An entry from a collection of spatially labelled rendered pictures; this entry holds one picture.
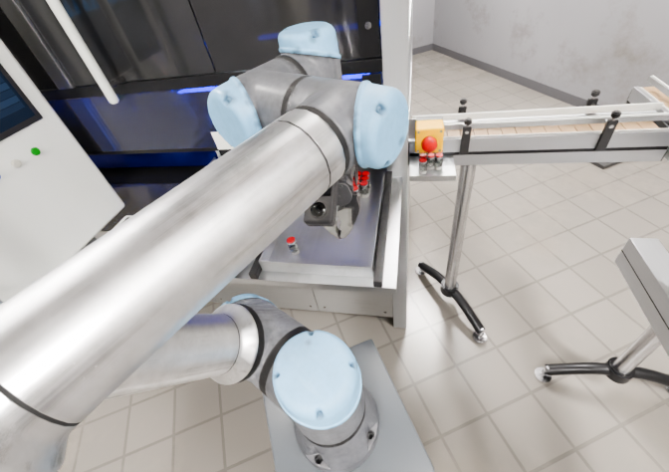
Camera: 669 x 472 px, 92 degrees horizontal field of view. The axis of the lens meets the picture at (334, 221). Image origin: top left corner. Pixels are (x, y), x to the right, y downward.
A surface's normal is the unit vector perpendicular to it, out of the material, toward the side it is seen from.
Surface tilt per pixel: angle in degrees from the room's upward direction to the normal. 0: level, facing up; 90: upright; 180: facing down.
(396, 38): 90
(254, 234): 85
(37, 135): 90
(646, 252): 0
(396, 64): 90
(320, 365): 8
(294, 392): 8
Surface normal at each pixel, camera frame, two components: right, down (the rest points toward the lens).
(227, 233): 0.65, 0.00
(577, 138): -0.18, 0.68
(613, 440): -0.14, -0.73
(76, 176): 0.97, 0.04
